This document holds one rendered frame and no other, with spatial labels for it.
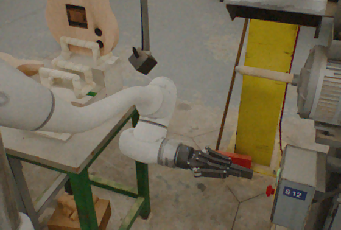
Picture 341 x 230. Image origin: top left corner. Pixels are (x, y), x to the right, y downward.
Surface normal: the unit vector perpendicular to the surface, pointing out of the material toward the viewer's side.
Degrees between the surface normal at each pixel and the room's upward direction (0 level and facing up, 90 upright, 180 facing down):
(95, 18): 90
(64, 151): 0
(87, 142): 0
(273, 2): 38
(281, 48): 90
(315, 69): 42
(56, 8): 90
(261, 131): 90
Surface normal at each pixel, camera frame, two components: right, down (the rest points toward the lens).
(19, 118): 0.50, 0.70
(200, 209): 0.01, -0.84
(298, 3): -0.20, -0.35
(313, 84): -0.30, 0.10
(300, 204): -0.34, 0.51
